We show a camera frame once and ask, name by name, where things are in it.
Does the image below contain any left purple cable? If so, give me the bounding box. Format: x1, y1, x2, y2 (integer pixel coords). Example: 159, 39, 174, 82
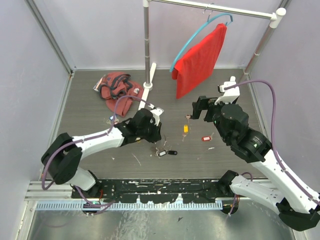
41, 96, 153, 191

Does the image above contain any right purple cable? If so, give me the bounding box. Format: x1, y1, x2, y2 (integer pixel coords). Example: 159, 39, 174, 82
224, 79, 320, 203

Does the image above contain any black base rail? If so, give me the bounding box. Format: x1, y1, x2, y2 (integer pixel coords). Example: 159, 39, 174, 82
94, 178, 226, 204

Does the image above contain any crumpled maroon shirt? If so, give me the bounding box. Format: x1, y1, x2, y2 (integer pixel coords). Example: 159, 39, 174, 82
93, 71, 144, 117

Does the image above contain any brown tag key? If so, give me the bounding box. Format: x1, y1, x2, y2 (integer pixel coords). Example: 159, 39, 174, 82
185, 114, 192, 120

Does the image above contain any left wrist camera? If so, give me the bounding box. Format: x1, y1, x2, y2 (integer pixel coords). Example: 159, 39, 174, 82
150, 107, 164, 125

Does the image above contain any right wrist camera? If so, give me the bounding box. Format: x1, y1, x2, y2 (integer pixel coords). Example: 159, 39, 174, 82
214, 76, 240, 105

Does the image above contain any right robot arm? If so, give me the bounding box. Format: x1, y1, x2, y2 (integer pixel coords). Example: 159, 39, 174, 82
191, 96, 320, 232

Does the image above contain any black tag key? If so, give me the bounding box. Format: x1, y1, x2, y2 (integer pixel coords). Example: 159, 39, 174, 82
167, 150, 178, 156
157, 150, 167, 157

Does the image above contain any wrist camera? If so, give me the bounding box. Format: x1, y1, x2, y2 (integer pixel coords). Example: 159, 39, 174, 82
150, 107, 164, 125
214, 76, 240, 105

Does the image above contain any purple cable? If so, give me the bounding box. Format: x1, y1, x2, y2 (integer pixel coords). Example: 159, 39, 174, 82
224, 79, 320, 203
41, 96, 153, 191

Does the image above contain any red tag key right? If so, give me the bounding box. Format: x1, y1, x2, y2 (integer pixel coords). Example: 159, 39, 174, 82
201, 133, 214, 142

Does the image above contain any white metal clothes rack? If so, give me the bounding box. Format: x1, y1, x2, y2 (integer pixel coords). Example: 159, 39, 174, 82
137, 0, 287, 113

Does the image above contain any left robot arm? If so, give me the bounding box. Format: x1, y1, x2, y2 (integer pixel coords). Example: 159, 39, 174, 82
40, 107, 164, 198

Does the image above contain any teal clothes hanger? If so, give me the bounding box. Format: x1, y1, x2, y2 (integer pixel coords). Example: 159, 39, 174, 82
169, 10, 234, 73

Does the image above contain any red cloth on hanger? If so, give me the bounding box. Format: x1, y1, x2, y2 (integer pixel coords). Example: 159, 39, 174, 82
171, 23, 227, 99

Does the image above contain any metal keyring with keys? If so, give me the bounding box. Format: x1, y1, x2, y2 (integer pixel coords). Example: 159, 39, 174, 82
150, 134, 172, 158

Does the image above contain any yellow tag key right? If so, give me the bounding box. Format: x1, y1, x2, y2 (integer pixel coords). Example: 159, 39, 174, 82
182, 124, 189, 137

